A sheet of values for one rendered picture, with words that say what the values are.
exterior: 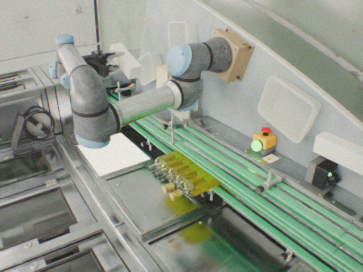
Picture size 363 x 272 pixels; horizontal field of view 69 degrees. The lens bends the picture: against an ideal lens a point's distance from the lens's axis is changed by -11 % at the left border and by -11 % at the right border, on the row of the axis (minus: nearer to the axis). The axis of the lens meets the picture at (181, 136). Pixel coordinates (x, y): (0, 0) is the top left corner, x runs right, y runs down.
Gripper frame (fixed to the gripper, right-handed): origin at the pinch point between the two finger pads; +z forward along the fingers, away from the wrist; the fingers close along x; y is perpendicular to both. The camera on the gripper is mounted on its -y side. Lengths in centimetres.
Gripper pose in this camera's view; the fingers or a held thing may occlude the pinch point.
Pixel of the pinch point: (122, 60)
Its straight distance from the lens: 146.8
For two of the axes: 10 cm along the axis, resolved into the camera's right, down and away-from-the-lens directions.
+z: 8.2, -2.6, 5.1
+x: -2.0, 7.0, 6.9
